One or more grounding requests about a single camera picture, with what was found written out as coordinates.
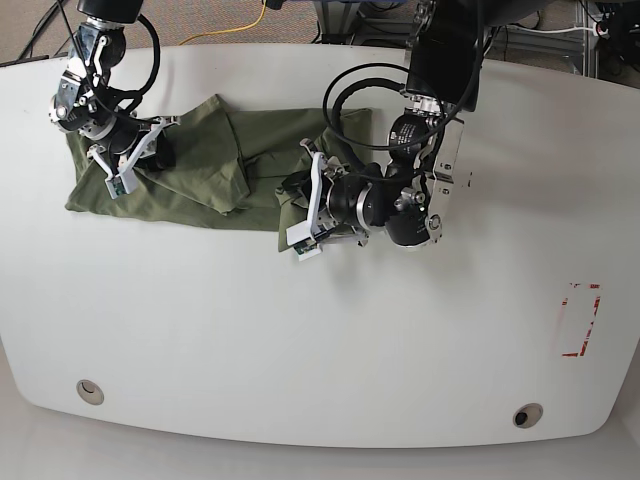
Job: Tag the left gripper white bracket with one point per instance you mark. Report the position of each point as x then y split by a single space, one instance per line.
334 201

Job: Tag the left table cable grommet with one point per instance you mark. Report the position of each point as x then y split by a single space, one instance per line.
90 392

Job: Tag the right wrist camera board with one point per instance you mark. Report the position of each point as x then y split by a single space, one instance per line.
121 185

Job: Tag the red tape rectangle marking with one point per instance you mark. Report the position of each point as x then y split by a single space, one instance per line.
579 312

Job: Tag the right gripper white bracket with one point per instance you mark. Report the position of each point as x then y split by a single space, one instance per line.
118 146

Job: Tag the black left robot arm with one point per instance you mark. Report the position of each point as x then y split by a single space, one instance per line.
444 53

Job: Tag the aluminium frame stand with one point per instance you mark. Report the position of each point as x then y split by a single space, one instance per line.
341 22

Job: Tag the olive green t-shirt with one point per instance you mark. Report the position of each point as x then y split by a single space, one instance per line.
229 172

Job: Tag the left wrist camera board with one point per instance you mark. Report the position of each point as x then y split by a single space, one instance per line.
307 249

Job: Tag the table cable grommet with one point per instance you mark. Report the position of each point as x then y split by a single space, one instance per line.
528 416
90 392

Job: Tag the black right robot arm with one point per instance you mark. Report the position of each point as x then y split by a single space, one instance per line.
101 121

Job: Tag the right table cable grommet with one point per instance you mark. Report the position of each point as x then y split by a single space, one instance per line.
528 416

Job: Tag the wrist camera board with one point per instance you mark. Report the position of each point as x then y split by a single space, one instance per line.
121 185
307 249

